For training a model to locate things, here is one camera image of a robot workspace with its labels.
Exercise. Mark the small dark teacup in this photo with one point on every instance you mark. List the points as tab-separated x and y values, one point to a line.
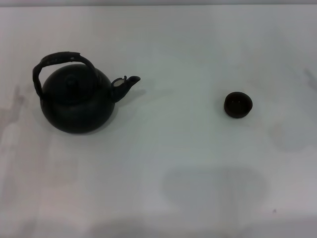
238	104

